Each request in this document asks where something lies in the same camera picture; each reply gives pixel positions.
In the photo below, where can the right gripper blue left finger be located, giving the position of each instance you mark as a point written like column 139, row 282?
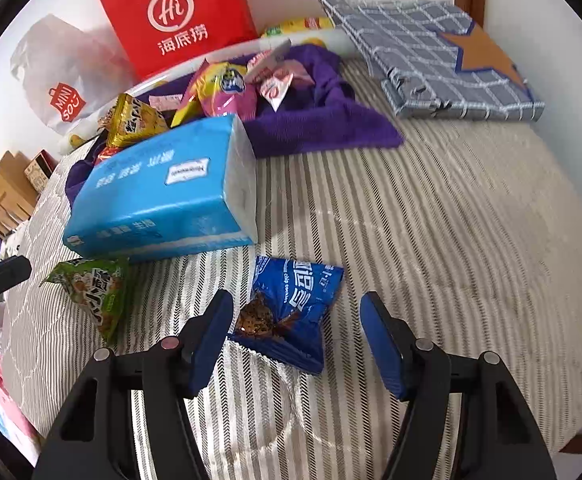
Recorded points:
column 202, row 339

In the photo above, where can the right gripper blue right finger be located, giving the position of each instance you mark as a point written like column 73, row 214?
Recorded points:
column 390, row 340

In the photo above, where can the blue snack packet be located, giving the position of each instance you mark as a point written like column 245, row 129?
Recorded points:
column 282, row 320

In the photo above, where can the yellow gold snack packet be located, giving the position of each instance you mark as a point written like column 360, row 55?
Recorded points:
column 131, row 121

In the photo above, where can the pink peach snack packet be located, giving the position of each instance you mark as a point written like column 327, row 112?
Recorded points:
column 297, row 74

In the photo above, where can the red white lychee snack packet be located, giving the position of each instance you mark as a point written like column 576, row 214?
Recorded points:
column 262, row 65

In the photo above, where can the wooden chair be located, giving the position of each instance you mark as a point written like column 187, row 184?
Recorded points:
column 18, row 198

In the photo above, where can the green snack packet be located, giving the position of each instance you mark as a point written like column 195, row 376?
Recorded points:
column 98, row 286

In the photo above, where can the patterned small box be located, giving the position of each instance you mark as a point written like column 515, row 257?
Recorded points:
column 39, row 170

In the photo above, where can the striped bed mattress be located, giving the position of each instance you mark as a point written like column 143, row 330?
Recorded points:
column 469, row 232

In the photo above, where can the blue tissue pack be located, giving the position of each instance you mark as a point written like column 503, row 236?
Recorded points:
column 191, row 189

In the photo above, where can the white Miniso plastic bag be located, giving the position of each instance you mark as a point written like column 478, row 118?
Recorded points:
column 67, row 74

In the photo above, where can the pink cartoon snack packet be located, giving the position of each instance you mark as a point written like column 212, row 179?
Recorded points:
column 168, row 103

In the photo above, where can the purple towel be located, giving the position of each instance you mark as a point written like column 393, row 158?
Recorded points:
column 323, row 117

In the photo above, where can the pink yellow snack bag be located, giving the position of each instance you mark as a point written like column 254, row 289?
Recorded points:
column 217, row 89

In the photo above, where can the small pink white snack packet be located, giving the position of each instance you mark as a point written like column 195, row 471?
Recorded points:
column 274, row 88

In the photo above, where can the grey checked folded blanket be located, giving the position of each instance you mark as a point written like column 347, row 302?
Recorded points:
column 434, row 61

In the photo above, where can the yellow chips bag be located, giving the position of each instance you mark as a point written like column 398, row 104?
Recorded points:
column 297, row 25

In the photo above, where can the red Haidilao paper bag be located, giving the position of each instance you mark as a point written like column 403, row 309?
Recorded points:
column 158, row 34

